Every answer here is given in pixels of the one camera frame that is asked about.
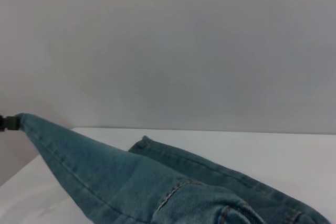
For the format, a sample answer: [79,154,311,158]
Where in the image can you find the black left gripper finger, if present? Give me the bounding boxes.
[0,115,19,132]

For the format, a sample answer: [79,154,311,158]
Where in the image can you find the blue denim shorts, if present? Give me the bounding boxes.
[14,113,336,224]

